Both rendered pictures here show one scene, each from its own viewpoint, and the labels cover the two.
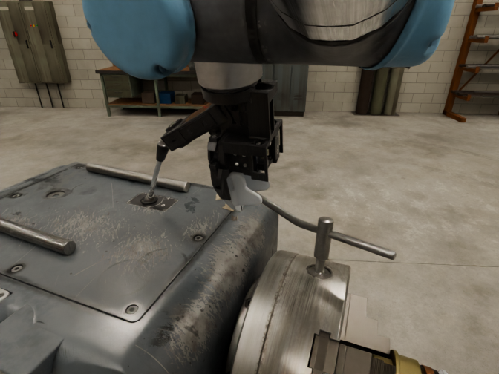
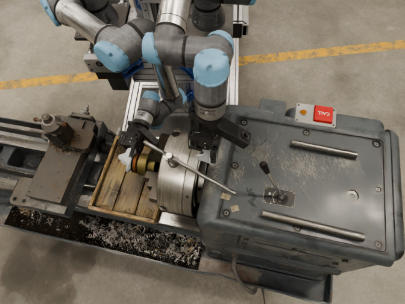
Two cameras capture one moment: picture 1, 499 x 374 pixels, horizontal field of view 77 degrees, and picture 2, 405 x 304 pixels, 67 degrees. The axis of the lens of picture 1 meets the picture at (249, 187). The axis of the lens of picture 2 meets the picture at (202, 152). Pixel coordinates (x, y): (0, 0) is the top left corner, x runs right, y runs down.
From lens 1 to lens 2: 0.99 m
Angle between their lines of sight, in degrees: 89
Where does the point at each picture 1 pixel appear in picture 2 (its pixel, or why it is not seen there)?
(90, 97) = not seen: outside the picture
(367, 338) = (154, 175)
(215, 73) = not seen: hidden behind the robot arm
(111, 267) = (265, 139)
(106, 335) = (246, 112)
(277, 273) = (193, 155)
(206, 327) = not seen: hidden behind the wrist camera
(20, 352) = (268, 104)
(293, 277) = (185, 154)
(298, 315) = (183, 140)
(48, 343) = (263, 107)
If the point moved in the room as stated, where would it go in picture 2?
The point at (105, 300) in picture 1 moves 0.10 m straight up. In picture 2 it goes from (255, 123) to (259, 107)
